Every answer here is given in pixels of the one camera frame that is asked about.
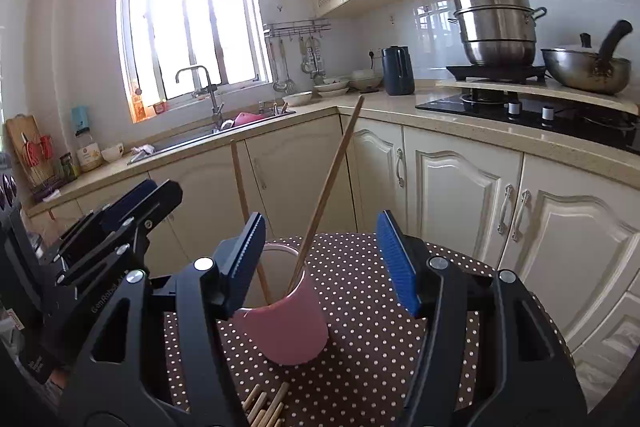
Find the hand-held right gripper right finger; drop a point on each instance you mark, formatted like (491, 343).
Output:
(397, 267)

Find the small red container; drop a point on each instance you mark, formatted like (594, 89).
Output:
(160, 107)

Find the metal wall utensil rack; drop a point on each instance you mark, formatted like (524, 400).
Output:
(300, 27)

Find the orange bottle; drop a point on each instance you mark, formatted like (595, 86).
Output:
(138, 107)

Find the long wooden chopstick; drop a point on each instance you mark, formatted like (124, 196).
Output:
(240, 187)
(330, 187)

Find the bottle with teal cap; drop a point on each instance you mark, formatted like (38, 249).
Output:
(87, 152)

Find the black gas stove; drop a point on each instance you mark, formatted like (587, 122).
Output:
(575, 119)

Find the small white cup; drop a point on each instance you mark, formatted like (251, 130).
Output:
(112, 153)

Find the dark blue kettle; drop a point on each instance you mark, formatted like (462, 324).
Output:
(398, 72)

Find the hanging metal ladle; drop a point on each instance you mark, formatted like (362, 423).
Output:
(280, 82)

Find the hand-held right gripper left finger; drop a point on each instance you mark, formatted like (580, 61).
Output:
(250, 252)

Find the pink cup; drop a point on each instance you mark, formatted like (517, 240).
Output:
(295, 327)

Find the metal faucet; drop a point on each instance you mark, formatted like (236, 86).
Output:
(212, 97)

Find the steel kitchen sink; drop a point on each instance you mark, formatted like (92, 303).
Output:
(185, 139)

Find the hanging slotted spatula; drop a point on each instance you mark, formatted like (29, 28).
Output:
(312, 57)

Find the stacked white bowls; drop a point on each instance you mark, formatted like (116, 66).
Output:
(366, 81)

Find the white bowl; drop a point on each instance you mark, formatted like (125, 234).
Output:
(297, 98)

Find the stack of white bowls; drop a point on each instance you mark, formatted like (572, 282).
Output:
(331, 88)

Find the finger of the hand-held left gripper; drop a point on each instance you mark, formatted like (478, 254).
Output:
(127, 202)
(150, 217)

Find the brown polka dot tablecloth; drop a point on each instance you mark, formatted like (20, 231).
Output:
(360, 357)

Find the white rag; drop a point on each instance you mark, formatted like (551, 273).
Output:
(142, 151)

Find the pink dish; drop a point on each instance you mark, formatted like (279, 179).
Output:
(247, 118)

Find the barred kitchen window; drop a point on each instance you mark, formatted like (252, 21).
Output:
(200, 7)

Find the steel steamer pot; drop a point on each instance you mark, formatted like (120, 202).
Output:
(495, 27)

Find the cream base cabinets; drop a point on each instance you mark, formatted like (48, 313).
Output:
(450, 187)

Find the wooden cutting board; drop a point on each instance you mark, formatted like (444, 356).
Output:
(20, 132)

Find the pile of chopsticks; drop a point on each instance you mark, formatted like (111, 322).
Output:
(265, 412)

